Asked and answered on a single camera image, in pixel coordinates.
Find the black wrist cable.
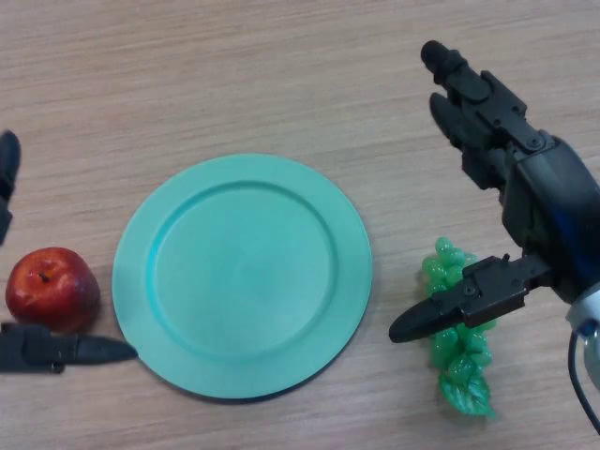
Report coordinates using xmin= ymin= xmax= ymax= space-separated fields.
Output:
xmin=567 ymin=322 xmax=600 ymax=435

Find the green grape bunch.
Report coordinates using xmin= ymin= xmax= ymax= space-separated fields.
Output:
xmin=418 ymin=236 xmax=497 ymax=420

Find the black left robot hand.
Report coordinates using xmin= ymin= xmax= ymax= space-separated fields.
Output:
xmin=0 ymin=129 xmax=140 ymax=375

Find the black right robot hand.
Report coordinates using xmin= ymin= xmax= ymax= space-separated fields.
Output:
xmin=388 ymin=40 xmax=600 ymax=346

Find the red apple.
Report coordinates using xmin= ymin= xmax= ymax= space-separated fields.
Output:
xmin=5 ymin=247 xmax=101 ymax=335

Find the green round plate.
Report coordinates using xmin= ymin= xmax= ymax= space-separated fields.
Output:
xmin=111 ymin=153 xmax=374 ymax=402

